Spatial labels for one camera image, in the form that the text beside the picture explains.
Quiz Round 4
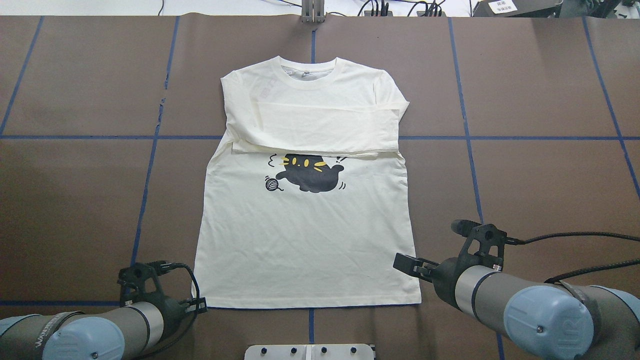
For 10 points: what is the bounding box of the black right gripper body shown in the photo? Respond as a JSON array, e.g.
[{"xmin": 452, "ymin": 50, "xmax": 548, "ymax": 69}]
[{"xmin": 420, "ymin": 219, "xmax": 525, "ymax": 311}]

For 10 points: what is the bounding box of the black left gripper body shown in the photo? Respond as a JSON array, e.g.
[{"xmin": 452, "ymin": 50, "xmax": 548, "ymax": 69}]
[{"xmin": 118, "ymin": 260, "xmax": 201, "ymax": 336}]

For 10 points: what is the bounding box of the cream long sleeve cat shirt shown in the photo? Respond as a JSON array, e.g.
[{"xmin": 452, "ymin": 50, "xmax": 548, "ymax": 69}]
[{"xmin": 194, "ymin": 56, "xmax": 422, "ymax": 310}]

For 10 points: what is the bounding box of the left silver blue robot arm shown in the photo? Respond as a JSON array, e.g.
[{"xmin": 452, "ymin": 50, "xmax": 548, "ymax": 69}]
[{"xmin": 0, "ymin": 260, "xmax": 207, "ymax": 360}]

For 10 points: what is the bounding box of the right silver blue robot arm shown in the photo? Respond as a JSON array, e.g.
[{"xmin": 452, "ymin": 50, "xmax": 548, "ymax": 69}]
[{"xmin": 393, "ymin": 219, "xmax": 640, "ymax": 360}]

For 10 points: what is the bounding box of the black box with label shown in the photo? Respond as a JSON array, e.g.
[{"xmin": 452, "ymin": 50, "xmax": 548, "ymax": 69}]
[{"xmin": 471, "ymin": 0, "xmax": 563, "ymax": 18}]

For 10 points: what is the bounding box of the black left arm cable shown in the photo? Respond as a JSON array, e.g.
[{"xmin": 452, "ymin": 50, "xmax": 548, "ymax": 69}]
[{"xmin": 160, "ymin": 263, "xmax": 202, "ymax": 351}]

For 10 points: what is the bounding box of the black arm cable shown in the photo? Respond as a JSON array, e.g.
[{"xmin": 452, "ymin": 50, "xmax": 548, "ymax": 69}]
[
  {"xmin": 160, "ymin": 263, "xmax": 202, "ymax": 351},
  {"xmin": 520, "ymin": 231, "xmax": 640, "ymax": 285}
]

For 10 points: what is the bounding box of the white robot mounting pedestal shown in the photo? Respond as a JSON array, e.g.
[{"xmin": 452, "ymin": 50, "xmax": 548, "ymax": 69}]
[{"xmin": 244, "ymin": 343, "xmax": 377, "ymax": 360}]

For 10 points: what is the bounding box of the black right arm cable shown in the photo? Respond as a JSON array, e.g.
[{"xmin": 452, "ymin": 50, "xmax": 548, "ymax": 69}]
[{"xmin": 520, "ymin": 231, "xmax": 640, "ymax": 285}]

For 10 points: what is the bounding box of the grey metal bracket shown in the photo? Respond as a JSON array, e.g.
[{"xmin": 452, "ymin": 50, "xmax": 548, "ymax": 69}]
[{"xmin": 301, "ymin": 0, "xmax": 326, "ymax": 24}]

